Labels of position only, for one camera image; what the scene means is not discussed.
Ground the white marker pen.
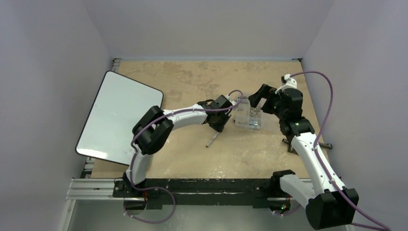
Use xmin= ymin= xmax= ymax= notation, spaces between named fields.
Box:
xmin=205 ymin=132 xmax=220 ymax=148

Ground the white whiteboard black frame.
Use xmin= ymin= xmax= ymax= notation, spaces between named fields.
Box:
xmin=75 ymin=71 xmax=164 ymax=165

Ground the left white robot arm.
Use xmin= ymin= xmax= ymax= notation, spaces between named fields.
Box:
xmin=122 ymin=95 xmax=238 ymax=197

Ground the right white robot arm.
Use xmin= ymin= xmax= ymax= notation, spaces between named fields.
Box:
xmin=248 ymin=84 xmax=359 ymax=230

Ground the clear plastic screw organizer box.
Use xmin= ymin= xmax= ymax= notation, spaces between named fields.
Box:
xmin=233 ymin=95 xmax=280 ymax=133

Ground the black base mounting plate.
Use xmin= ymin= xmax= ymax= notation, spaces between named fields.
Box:
xmin=113 ymin=179 xmax=297 ymax=212

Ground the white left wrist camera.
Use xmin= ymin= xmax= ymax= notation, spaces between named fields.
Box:
xmin=226 ymin=95 xmax=237 ymax=108

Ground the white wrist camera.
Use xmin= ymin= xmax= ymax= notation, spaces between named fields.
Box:
xmin=226 ymin=95 xmax=237 ymax=108
xmin=275 ymin=74 xmax=297 ymax=94

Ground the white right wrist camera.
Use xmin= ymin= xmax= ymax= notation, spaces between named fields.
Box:
xmin=275 ymin=74 xmax=297 ymax=94

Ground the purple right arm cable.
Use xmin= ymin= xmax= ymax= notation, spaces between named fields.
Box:
xmin=272 ymin=70 xmax=391 ymax=231

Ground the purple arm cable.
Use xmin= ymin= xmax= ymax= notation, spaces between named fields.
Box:
xmin=123 ymin=90 xmax=245 ymax=224
xmin=272 ymin=70 xmax=391 ymax=231

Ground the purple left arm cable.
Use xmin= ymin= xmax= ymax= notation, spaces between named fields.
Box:
xmin=123 ymin=90 xmax=245 ymax=224

